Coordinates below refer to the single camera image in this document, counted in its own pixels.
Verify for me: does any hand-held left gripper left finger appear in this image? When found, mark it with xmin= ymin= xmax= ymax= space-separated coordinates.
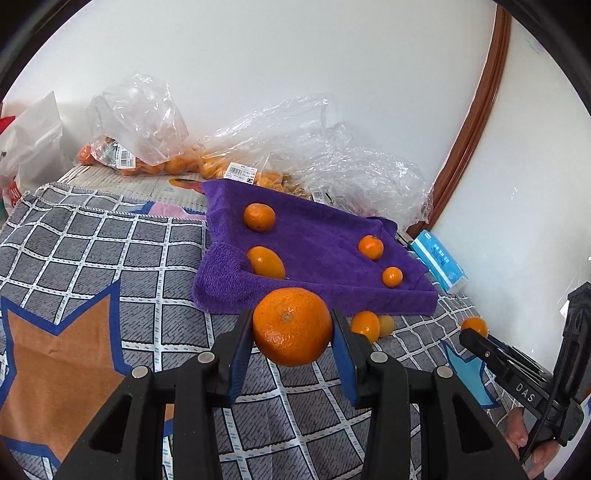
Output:
xmin=53 ymin=309 xmax=254 ymax=480

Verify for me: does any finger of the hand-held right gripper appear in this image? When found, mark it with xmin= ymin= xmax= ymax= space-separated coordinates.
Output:
xmin=553 ymin=282 xmax=591 ymax=403
xmin=459 ymin=329 xmax=551 ymax=385

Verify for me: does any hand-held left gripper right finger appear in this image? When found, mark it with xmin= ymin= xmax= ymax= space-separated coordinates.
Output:
xmin=330 ymin=307 xmax=522 ymax=480

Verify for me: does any large mandarin orange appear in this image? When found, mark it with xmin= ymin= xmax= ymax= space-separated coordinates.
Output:
xmin=243 ymin=202 xmax=276 ymax=233
xmin=252 ymin=287 xmax=333 ymax=367

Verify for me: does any oval mandarin orange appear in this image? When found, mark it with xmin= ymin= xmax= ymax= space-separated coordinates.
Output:
xmin=247 ymin=246 xmax=286 ymax=280

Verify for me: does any purple towel-lined tray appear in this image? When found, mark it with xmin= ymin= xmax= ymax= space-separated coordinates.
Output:
xmin=192 ymin=179 xmax=438 ymax=315

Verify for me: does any small mandarin orange with stem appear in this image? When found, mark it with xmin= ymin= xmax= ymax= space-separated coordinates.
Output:
xmin=358 ymin=234 xmax=385 ymax=261

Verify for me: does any person's right hand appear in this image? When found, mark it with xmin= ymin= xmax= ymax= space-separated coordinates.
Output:
xmin=504 ymin=407 xmax=563 ymax=478

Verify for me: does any blue tissue pack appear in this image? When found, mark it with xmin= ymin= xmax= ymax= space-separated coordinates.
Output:
xmin=409 ymin=230 xmax=468 ymax=293

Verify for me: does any pink printed cloth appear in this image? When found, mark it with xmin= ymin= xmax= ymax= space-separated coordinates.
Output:
xmin=148 ymin=200 xmax=207 ymax=221

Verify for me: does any grey checked star blanket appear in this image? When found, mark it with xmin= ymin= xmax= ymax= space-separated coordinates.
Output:
xmin=0 ymin=181 xmax=555 ymax=480

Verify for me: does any printed cardboard sheet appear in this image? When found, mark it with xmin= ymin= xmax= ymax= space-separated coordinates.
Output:
xmin=58 ymin=164 xmax=208 ymax=217

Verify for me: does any clear labelled bag of oranges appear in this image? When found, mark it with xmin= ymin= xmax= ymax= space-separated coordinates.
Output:
xmin=187 ymin=92 xmax=345 ymax=197

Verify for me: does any white plastic bag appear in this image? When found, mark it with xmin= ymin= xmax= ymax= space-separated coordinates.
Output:
xmin=0 ymin=91 xmax=64 ymax=215

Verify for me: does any brown wooden door frame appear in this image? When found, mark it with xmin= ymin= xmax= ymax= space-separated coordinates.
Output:
xmin=429 ymin=18 xmax=513 ymax=232

